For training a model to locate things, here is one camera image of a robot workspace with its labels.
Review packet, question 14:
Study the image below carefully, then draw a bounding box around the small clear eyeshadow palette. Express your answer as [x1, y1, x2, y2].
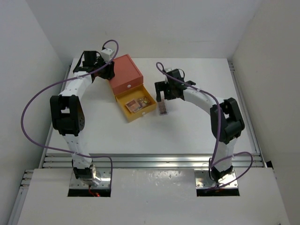
[157, 99, 168, 116]

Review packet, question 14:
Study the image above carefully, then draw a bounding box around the pink eyeshadow palette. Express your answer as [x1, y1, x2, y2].
[137, 96, 151, 108]

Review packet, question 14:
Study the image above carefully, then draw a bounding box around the yellow drawer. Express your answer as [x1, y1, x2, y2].
[115, 84, 157, 122]

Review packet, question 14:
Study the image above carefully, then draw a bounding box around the brown eyeshadow palette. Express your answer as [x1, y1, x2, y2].
[125, 99, 141, 113]

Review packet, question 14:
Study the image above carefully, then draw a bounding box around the orange drawer box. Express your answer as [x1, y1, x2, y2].
[109, 54, 143, 95]

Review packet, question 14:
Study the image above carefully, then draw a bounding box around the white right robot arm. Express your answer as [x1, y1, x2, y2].
[155, 69, 245, 182]

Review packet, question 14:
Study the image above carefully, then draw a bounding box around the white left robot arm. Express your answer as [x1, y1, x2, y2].
[50, 48, 115, 187]

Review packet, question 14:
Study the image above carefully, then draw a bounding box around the white front cover panel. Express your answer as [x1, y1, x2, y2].
[18, 168, 289, 225]

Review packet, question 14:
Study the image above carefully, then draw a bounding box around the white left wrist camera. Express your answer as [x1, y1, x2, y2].
[100, 48, 114, 62]

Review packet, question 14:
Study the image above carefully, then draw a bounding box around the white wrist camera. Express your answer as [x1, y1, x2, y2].
[165, 68, 174, 73]
[100, 48, 114, 62]

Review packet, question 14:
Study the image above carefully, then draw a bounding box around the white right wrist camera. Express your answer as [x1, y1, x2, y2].
[165, 68, 174, 73]

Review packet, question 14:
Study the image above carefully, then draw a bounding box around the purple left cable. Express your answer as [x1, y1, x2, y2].
[21, 40, 120, 187]

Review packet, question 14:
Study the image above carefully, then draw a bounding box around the purple cable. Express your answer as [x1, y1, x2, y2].
[156, 62, 254, 189]
[21, 40, 120, 187]

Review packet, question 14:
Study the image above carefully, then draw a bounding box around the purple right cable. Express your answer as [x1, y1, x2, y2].
[156, 62, 254, 189]

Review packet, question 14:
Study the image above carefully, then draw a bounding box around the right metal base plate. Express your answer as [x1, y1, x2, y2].
[194, 168, 238, 189]

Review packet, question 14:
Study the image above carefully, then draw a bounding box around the metal base plate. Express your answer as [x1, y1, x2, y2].
[69, 169, 111, 189]
[194, 168, 238, 189]

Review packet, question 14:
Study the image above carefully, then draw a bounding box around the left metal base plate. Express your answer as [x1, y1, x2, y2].
[69, 169, 111, 189]

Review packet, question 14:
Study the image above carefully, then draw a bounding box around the aluminium frame rail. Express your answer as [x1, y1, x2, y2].
[39, 153, 267, 169]

